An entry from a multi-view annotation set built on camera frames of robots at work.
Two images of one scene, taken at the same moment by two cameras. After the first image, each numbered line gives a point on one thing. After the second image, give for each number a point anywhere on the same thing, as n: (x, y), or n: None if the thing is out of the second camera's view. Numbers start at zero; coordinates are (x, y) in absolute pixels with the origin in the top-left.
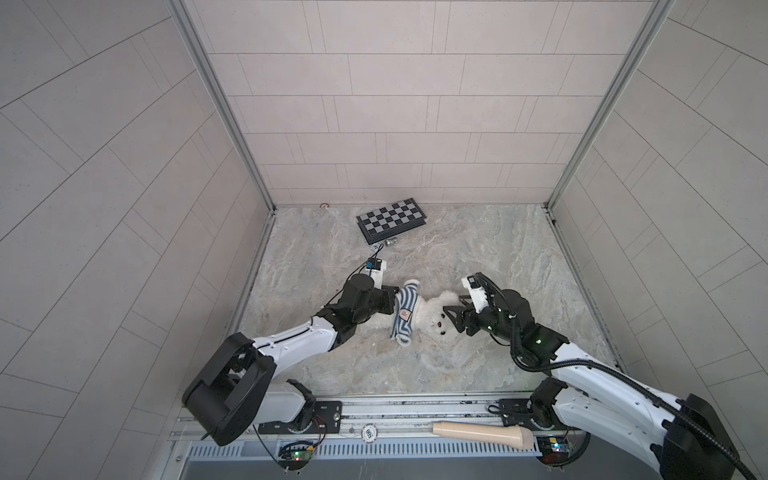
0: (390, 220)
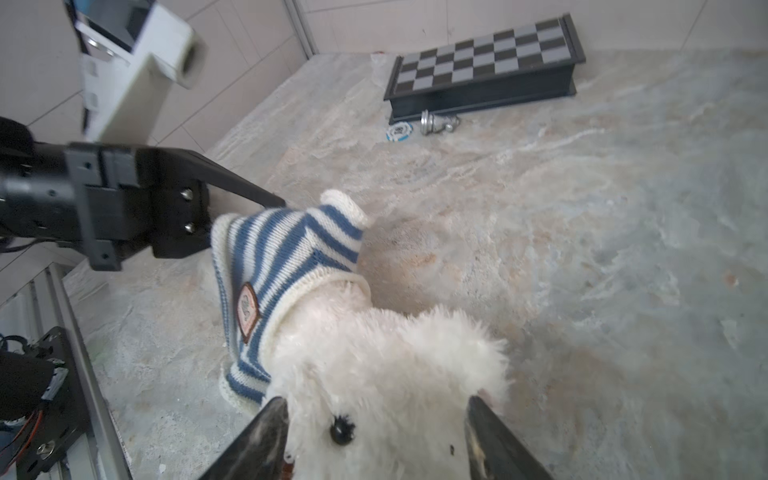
0: (514, 66)
